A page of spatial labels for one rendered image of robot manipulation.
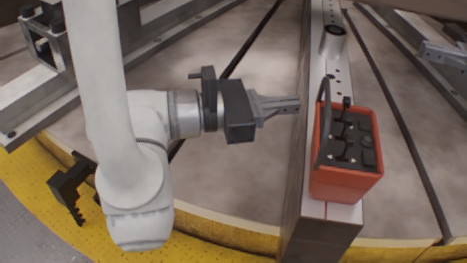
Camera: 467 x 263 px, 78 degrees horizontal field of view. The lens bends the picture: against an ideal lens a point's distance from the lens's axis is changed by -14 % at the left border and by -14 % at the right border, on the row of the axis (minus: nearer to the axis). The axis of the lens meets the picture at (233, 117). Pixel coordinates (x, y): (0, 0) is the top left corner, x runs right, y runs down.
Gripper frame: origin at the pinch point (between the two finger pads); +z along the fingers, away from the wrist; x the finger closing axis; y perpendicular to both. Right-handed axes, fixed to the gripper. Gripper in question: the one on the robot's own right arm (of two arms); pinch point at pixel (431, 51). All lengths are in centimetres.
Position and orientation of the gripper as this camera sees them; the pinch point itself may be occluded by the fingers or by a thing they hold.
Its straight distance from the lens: 67.0
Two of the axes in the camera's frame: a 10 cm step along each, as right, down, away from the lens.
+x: -2.0, 6.6, -7.2
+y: 0.5, -7.3, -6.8
